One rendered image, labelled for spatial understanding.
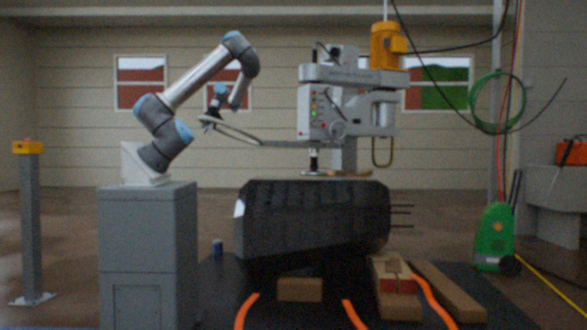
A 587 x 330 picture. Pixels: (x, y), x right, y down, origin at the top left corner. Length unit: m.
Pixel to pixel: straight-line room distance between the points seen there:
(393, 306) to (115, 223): 1.63
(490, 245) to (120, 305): 2.81
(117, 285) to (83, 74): 8.87
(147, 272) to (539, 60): 4.66
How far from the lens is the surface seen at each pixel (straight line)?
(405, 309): 2.41
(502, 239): 3.50
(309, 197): 2.64
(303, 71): 2.76
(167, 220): 1.90
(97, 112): 10.35
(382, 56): 3.14
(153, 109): 2.04
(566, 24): 5.46
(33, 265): 3.04
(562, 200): 4.55
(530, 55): 5.16
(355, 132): 2.88
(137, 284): 2.05
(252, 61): 2.10
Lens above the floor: 1.06
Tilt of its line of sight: 3 degrees down
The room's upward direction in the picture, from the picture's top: straight up
